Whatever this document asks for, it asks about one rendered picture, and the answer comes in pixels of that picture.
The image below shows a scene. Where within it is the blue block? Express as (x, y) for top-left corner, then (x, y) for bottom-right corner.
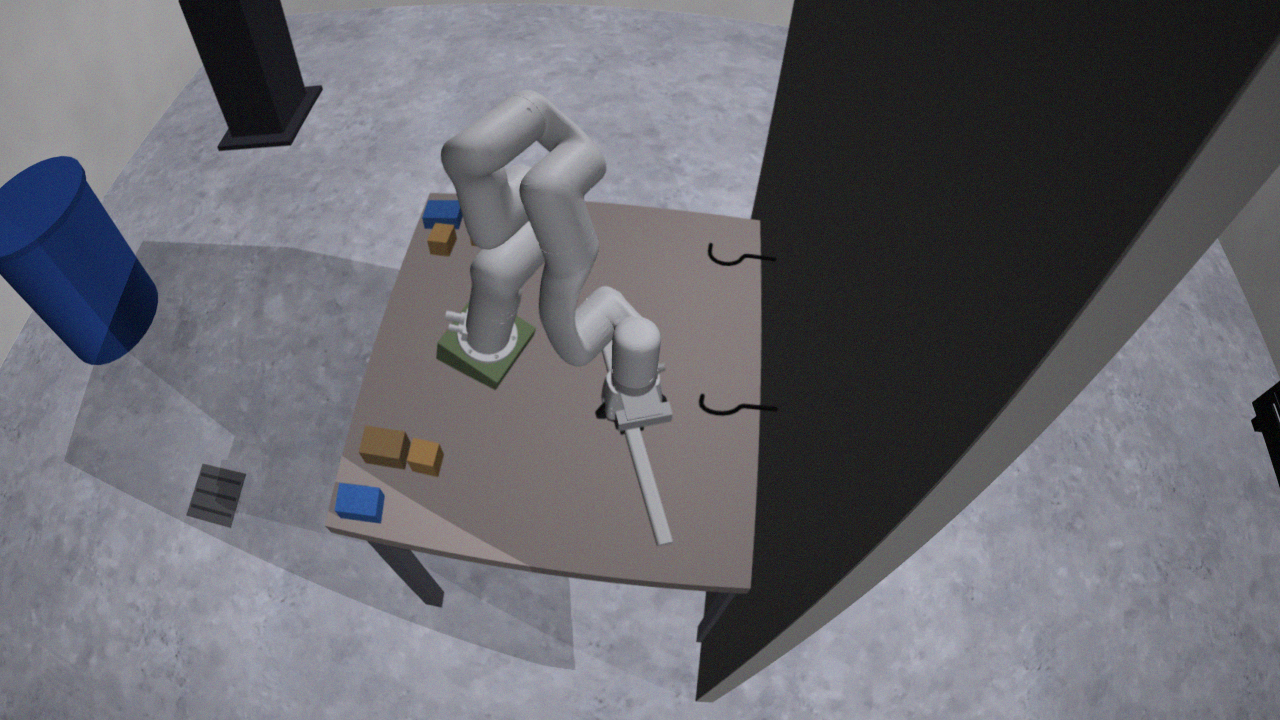
(335, 483), (385, 524)
(422, 200), (463, 229)

